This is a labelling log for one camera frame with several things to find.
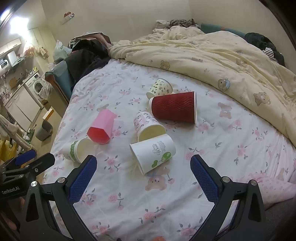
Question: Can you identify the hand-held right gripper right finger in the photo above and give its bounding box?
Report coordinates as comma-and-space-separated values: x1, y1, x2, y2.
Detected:
190, 154, 267, 241

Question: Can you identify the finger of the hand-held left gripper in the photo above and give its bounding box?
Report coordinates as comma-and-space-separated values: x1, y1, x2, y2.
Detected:
22, 153, 56, 176
13, 149, 37, 166

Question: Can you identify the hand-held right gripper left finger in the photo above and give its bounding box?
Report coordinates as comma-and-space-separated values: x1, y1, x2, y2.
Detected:
20, 155, 98, 241

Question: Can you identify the white cup with green band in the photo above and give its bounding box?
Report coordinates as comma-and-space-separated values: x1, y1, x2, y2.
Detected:
63, 138, 96, 164

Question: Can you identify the pink hexagonal cup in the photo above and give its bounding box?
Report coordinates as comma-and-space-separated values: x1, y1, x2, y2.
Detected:
87, 109, 117, 145

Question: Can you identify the white cup with green print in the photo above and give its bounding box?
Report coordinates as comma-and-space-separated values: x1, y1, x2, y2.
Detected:
129, 134, 176, 176

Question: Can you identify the white cup with panda print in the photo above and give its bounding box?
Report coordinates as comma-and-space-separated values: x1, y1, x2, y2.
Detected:
133, 111, 166, 142

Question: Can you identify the dark red ribbed cup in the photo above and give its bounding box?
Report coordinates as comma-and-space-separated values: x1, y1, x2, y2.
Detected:
149, 91, 197, 124

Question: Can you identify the cream cup with small print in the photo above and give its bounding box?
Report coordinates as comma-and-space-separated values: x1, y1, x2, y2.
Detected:
146, 78, 173, 100

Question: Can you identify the grey waste bin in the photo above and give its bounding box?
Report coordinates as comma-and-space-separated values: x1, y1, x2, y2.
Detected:
35, 120, 53, 141

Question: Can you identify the cardboard box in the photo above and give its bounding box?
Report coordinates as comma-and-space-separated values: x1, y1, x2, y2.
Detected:
43, 108, 55, 121

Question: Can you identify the white kitchen cabinet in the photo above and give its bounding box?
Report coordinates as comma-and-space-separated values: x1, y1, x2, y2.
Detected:
5, 87, 43, 130

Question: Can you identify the floral bed sheet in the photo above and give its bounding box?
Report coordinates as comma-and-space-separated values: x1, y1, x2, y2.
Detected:
43, 58, 293, 241

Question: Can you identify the pink pillow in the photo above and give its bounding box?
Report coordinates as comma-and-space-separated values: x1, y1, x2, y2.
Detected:
255, 175, 294, 209

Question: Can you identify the white washing machine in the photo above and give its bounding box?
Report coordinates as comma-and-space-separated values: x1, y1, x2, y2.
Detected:
24, 72, 48, 106

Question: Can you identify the white plastic bag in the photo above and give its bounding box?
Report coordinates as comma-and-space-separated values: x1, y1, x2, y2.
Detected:
53, 40, 73, 62

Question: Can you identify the pile of dark clothes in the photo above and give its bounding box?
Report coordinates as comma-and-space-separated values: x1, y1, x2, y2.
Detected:
65, 32, 112, 85

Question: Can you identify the yellow bear print duvet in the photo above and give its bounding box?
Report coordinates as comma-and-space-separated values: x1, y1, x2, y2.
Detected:
108, 25, 296, 158

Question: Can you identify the dark plush blanket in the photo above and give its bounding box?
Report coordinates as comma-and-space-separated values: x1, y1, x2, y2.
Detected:
244, 32, 286, 66

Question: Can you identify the patterned pillow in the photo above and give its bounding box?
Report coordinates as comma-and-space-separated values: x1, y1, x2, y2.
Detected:
155, 19, 201, 30

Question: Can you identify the teal bed frame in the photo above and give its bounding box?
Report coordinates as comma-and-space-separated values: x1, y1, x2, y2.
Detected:
45, 61, 77, 105

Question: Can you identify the wall hook with hanging item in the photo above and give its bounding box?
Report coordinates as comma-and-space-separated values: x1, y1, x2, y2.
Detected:
62, 11, 75, 24

